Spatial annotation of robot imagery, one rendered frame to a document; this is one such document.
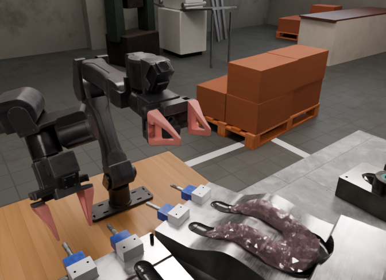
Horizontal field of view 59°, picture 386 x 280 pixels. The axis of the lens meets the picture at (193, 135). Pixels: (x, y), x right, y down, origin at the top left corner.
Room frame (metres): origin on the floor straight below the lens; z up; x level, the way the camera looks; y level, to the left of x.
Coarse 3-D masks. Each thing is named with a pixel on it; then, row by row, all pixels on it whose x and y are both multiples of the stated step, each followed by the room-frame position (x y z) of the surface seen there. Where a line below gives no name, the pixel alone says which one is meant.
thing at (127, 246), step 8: (112, 232) 0.62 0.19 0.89; (120, 232) 0.60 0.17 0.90; (128, 232) 0.60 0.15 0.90; (112, 240) 0.58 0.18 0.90; (120, 240) 0.58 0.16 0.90; (128, 240) 0.56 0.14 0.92; (136, 240) 0.56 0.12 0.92; (120, 248) 0.54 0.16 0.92; (128, 248) 0.54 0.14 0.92; (136, 248) 0.55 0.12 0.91; (120, 256) 0.54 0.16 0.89; (128, 256) 0.53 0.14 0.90
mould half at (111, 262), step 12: (144, 240) 0.59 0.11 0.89; (156, 240) 0.59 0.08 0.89; (144, 252) 0.56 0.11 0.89; (156, 252) 0.56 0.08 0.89; (168, 252) 0.56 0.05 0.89; (96, 264) 0.52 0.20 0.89; (108, 264) 0.52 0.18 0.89; (120, 264) 0.52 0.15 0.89; (132, 264) 0.52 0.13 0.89; (156, 264) 0.52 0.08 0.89; (168, 264) 0.52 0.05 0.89; (108, 276) 0.49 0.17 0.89; (120, 276) 0.49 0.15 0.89; (132, 276) 0.49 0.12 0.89; (168, 276) 0.50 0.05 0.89; (180, 276) 0.50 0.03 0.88
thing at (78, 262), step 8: (64, 248) 0.56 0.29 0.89; (72, 256) 0.53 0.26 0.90; (80, 256) 0.53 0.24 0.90; (88, 256) 0.52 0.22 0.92; (64, 264) 0.51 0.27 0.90; (72, 264) 0.50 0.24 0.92; (80, 264) 0.50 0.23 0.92; (88, 264) 0.50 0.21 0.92; (72, 272) 0.48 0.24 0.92; (80, 272) 0.48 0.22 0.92; (88, 272) 0.48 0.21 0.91; (96, 272) 0.49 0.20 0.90
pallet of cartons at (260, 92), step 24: (288, 48) 3.41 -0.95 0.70; (312, 48) 3.41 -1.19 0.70; (240, 72) 2.78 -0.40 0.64; (264, 72) 2.65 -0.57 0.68; (288, 72) 2.88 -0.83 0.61; (312, 72) 3.18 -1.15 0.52; (216, 96) 2.96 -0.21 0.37; (240, 96) 2.77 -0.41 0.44; (264, 96) 2.67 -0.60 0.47; (288, 96) 2.92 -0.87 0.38; (312, 96) 3.25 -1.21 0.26; (216, 120) 2.97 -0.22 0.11; (240, 120) 2.75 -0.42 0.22; (264, 120) 2.69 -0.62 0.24; (288, 120) 2.96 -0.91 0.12
